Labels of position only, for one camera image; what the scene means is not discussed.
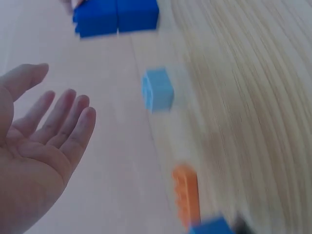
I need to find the dark blue building block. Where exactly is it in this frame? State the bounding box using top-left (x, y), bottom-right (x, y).
top-left (116, 0), bottom-right (160, 34)
top-left (72, 0), bottom-right (119, 39)
top-left (190, 214), bottom-right (236, 234)

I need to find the light blue building block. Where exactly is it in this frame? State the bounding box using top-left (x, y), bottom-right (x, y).
top-left (141, 66), bottom-right (175, 114)

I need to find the person's left hand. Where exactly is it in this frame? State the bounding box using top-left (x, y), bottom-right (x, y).
top-left (0, 63), bottom-right (97, 234)

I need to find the person's right hand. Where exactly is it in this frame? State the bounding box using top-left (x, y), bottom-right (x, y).
top-left (59, 0), bottom-right (85, 13)

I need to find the orange building block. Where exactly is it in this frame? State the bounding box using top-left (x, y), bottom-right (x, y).
top-left (172, 164), bottom-right (201, 232)

